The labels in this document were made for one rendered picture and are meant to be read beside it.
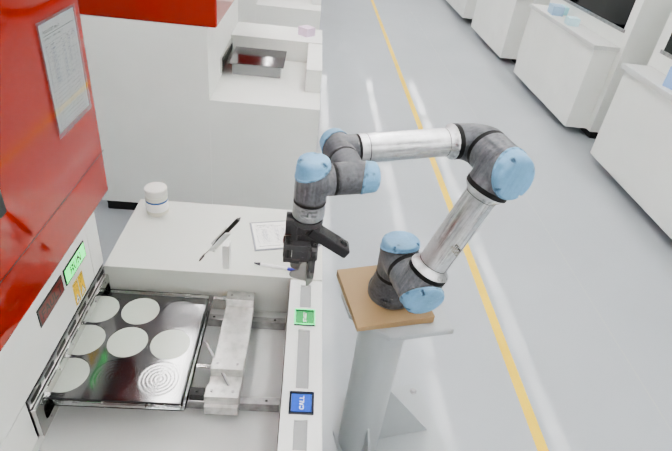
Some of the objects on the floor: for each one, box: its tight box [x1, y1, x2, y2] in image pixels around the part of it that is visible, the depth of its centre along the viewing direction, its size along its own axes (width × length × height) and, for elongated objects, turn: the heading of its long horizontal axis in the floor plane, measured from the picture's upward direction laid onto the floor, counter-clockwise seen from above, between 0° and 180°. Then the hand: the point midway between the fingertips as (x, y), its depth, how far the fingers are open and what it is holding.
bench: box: [471, 0, 567, 64], centre depth 714 cm, size 108×180×200 cm, turn 172°
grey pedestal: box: [333, 293, 454, 451], centre depth 191 cm, size 51×44×82 cm
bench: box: [513, 0, 672, 139], centre depth 530 cm, size 108×180×200 cm, turn 172°
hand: (310, 281), depth 129 cm, fingers closed
